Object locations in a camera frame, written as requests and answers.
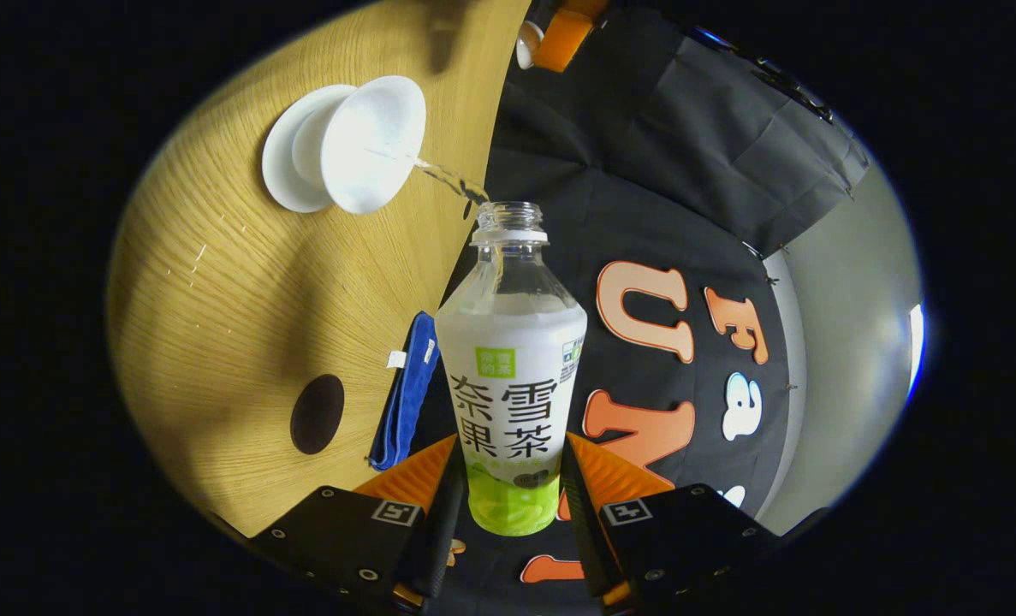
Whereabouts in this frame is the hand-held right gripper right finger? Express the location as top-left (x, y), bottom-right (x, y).
top-left (558, 432), bottom-right (784, 611)

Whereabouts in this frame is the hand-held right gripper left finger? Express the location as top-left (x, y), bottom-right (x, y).
top-left (247, 432), bottom-right (466, 610)

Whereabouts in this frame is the white green label water bottle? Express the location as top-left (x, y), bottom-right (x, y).
top-left (434, 201), bottom-right (588, 537)

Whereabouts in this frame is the dark round coaster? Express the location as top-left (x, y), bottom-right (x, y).
top-left (290, 374), bottom-right (346, 455)

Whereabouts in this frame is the white teacup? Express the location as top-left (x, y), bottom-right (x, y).
top-left (292, 75), bottom-right (427, 215)

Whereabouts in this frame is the blue folded towel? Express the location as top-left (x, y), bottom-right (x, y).
top-left (367, 311), bottom-right (441, 472)

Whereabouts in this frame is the white saucer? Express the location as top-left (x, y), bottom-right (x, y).
top-left (261, 84), bottom-right (359, 214)

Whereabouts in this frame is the ceiling light panel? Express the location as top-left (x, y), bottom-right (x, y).
top-left (907, 303), bottom-right (927, 404)

